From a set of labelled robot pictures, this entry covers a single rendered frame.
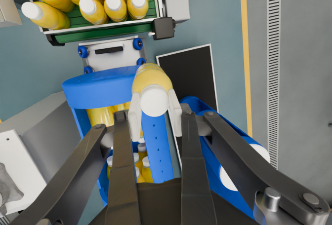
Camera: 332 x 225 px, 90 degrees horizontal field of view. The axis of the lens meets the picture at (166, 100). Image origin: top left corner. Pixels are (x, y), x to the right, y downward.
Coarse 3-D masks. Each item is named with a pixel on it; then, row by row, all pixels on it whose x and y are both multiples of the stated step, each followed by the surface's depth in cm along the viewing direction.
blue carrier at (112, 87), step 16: (80, 80) 45; (96, 80) 41; (112, 80) 40; (128, 80) 41; (80, 96) 41; (96, 96) 40; (112, 96) 41; (128, 96) 42; (80, 112) 56; (80, 128) 53; (144, 128) 47; (160, 128) 52; (160, 144) 52; (160, 160) 54; (160, 176) 54
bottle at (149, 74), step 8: (144, 64) 37; (152, 64) 35; (136, 72) 34; (144, 72) 26; (152, 72) 26; (160, 72) 27; (136, 80) 26; (144, 80) 24; (152, 80) 24; (160, 80) 24; (168, 80) 26; (136, 88) 25; (144, 88) 23; (168, 88) 25
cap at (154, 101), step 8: (152, 88) 21; (160, 88) 22; (144, 96) 21; (152, 96) 21; (160, 96) 21; (144, 104) 21; (152, 104) 22; (160, 104) 22; (168, 104) 22; (144, 112) 22; (152, 112) 22; (160, 112) 22
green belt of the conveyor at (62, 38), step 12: (72, 12) 62; (72, 24) 63; (84, 24) 64; (132, 24) 67; (144, 24) 68; (60, 36) 63; (72, 36) 64; (84, 36) 65; (96, 36) 66; (108, 36) 68
